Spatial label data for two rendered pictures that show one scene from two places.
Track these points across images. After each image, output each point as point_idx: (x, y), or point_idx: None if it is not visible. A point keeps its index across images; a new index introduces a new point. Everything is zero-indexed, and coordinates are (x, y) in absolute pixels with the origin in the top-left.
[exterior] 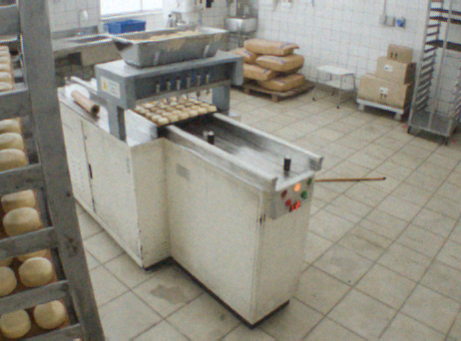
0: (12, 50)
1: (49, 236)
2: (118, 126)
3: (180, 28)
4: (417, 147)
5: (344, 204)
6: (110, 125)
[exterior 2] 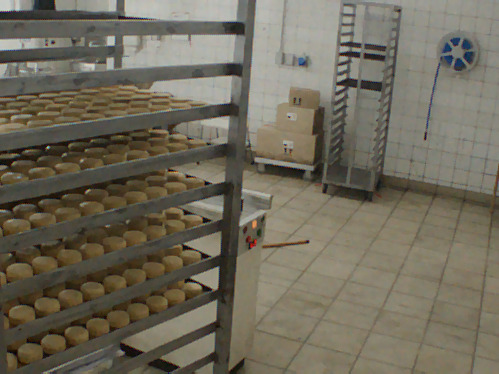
0: None
1: (221, 187)
2: None
3: None
4: (337, 206)
5: (270, 271)
6: None
